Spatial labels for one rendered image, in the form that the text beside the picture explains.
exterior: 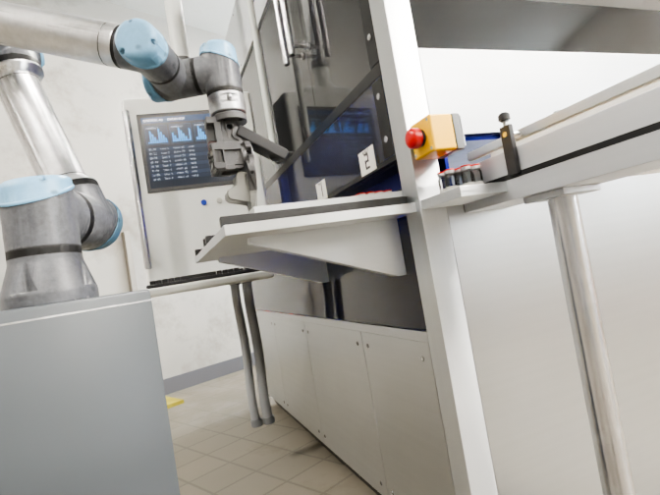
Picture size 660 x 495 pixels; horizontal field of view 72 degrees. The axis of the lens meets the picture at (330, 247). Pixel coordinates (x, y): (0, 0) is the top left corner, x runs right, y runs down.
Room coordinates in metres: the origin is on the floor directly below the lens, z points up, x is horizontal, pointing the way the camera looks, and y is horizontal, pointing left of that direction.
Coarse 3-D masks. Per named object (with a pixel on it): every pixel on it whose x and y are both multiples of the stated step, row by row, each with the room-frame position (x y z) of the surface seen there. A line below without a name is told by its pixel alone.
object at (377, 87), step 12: (360, 0) 1.03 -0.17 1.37; (360, 12) 1.03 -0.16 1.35; (372, 24) 0.99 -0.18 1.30; (372, 36) 1.00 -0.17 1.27; (372, 48) 1.01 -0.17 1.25; (372, 60) 1.02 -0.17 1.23; (372, 84) 1.03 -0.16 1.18; (384, 96) 0.99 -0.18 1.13; (384, 108) 1.00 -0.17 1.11; (384, 120) 1.01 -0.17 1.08; (384, 132) 1.02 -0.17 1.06; (384, 144) 1.03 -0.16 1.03; (384, 156) 1.03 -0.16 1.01
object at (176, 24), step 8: (168, 0) 1.82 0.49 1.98; (176, 0) 1.83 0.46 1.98; (168, 8) 1.82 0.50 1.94; (176, 8) 1.82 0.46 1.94; (168, 16) 1.82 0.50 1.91; (176, 16) 1.82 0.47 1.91; (168, 24) 1.83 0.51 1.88; (176, 24) 1.82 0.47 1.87; (184, 24) 1.85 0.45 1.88; (176, 32) 1.82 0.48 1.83; (184, 32) 1.84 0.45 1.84; (176, 40) 1.82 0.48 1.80; (184, 40) 1.83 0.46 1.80; (176, 48) 1.82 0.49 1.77; (184, 48) 1.83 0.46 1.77; (184, 56) 1.82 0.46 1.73
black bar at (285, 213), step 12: (336, 204) 0.91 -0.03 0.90; (348, 204) 0.92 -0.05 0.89; (360, 204) 0.93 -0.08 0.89; (372, 204) 0.94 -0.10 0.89; (384, 204) 0.95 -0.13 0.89; (228, 216) 0.83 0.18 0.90; (240, 216) 0.84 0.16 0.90; (252, 216) 0.85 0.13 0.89; (264, 216) 0.86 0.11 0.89; (276, 216) 0.87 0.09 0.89; (288, 216) 0.88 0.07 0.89
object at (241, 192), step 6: (240, 174) 0.91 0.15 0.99; (246, 174) 0.91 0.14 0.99; (240, 180) 0.91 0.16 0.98; (246, 180) 0.92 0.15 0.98; (234, 186) 0.90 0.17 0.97; (240, 186) 0.91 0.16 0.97; (246, 186) 0.91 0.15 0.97; (228, 192) 0.90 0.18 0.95; (234, 192) 0.90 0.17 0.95; (240, 192) 0.91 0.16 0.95; (246, 192) 0.91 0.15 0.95; (252, 192) 0.91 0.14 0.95; (234, 198) 0.90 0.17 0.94; (240, 198) 0.91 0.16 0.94; (246, 198) 0.91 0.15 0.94; (252, 198) 0.91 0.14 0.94; (252, 204) 0.92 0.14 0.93
